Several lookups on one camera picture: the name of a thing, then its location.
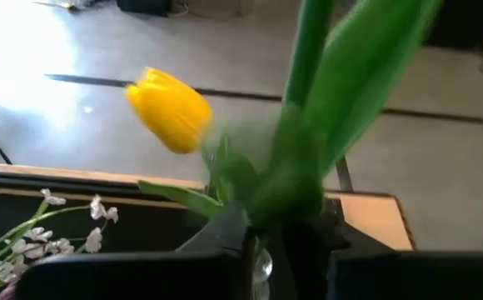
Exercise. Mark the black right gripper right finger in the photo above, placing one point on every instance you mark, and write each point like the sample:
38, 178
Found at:
391, 279

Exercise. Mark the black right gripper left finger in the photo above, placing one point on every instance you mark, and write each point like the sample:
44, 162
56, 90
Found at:
141, 275

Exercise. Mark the white artificial flower spray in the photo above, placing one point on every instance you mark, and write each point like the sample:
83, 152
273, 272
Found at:
98, 208

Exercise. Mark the dark red artificial tulip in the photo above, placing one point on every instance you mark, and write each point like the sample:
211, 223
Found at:
7, 292

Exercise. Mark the yellow artificial tulip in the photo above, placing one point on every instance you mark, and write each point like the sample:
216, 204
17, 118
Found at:
308, 50
170, 110

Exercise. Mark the clear faceted glass vase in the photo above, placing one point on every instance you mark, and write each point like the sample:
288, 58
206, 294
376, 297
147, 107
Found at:
262, 266

